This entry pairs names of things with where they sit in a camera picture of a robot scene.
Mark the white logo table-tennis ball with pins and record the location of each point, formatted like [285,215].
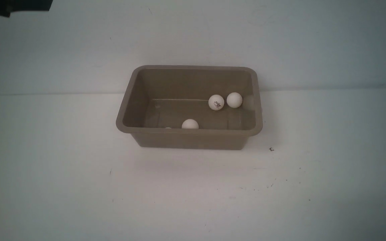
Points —
[216,102]

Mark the tan plastic bin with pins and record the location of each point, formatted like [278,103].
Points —
[161,96]

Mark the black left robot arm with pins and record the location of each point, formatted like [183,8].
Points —
[7,7]

